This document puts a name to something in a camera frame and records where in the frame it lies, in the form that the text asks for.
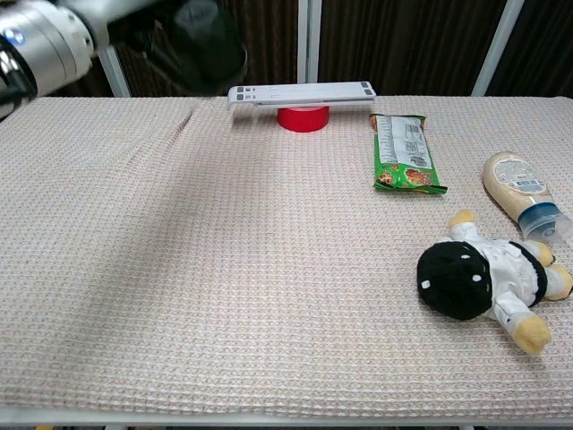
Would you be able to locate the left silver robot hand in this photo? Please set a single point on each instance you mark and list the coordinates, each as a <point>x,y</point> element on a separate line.
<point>150,40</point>

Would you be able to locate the black dome-shaped object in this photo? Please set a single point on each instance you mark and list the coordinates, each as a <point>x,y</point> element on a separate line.
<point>210,45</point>

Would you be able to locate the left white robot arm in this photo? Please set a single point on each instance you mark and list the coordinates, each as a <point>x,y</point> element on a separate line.
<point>45,49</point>

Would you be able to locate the white flat scanner device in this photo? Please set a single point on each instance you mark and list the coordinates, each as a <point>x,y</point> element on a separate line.
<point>300,93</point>

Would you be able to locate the red tape roll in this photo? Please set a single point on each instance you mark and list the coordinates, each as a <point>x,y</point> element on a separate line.
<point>303,120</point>

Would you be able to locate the beige waffle tablecloth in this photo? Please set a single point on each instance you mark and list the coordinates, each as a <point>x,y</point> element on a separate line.
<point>286,277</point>

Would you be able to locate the green snack packet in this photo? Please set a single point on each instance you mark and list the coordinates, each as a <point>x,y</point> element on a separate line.
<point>403,152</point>

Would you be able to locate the mayonnaise squeeze bottle blue cap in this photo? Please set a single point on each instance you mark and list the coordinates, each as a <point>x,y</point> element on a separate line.
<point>510,179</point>

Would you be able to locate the plush doll black head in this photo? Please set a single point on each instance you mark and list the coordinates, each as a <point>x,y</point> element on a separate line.
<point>456,282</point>

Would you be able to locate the silver partition post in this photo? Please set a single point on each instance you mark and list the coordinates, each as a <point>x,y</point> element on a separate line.
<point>309,40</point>
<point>117,76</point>
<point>497,49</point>

